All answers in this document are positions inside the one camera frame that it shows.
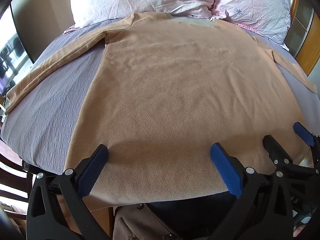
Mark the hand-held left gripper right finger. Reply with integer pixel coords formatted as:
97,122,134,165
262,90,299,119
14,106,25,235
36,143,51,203
210,142,294,240

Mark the wooden slatted chair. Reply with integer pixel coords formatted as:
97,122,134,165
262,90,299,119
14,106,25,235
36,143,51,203
0,152,34,232

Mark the glass window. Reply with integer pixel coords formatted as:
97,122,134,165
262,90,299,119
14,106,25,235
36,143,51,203
0,4,35,98

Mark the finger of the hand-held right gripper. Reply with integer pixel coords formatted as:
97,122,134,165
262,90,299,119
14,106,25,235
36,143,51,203
262,134,320,179
293,122,320,168

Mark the wooden headboard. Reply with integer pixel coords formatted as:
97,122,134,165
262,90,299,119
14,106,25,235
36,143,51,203
284,0,320,77

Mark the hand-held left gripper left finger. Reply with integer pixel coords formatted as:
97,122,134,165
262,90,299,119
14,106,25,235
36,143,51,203
26,144,111,240

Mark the tan fleece long-sleeve shirt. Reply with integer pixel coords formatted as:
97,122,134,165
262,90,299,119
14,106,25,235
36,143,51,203
5,12,317,204

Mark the pink floral pillow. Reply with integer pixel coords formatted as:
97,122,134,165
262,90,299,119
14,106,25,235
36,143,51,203
212,0,292,51

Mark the grey bed sheet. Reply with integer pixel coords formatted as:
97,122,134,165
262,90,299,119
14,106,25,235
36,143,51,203
0,17,320,172

